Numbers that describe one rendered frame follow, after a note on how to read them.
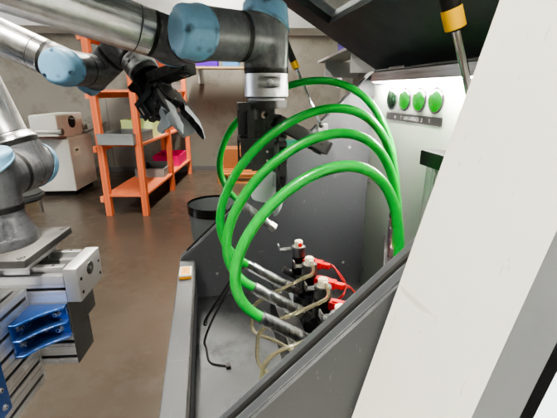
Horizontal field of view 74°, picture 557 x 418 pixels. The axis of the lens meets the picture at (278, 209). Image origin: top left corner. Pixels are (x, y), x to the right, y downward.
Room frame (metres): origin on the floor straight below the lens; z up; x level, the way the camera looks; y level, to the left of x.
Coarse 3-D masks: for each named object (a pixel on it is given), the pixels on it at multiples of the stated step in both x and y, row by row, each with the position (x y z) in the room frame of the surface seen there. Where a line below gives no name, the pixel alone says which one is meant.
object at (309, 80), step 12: (288, 84) 0.76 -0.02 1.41; (300, 84) 0.76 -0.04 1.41; (312, 84) 0.76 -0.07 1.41; (324, 84) 0.75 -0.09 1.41; (336, 84) 0.74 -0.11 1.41; (348, 84) 0.74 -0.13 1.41; (360, 96) 0.73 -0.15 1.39; (372, 108) 0.73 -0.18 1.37; (384, 120) 0.72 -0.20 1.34; (228, 132) 0.79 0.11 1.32; (216, 168) 0.80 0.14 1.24
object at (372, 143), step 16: (304, 144) 0.51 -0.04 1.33; (368, 144) 0.53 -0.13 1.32; (272, 160) 0.51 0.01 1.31; (384, 160) 0.54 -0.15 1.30; (256, 176) 0.50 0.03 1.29; (240, 192) 0.50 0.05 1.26; (240, 208) 0.50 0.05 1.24; (400, 208) 0.54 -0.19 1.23; (224, 240) 0.49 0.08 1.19; (224, 256) 0.49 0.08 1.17; (256, 288) 0.50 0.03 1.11; (288, 304) 0.51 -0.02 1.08
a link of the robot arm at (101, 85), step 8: (96, 48) 0.96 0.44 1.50; (96, 56) 0.94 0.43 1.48; (104, 56) 0.95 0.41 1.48; (104, 64) 0.95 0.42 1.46; (112, 64) 0.95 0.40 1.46; (104, 72) 0.94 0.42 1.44; (112, 72) 0.97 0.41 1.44; (120, 72) 0.99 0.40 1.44; (96, 80) 0.91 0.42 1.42; (104, 80) 0.96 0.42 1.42; (112, 80) 0.99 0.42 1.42; (80, 88) 0.95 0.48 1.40; (88, 88) 0.95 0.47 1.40; (96, 88) 0.97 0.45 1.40; (104, 88) 1.00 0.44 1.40
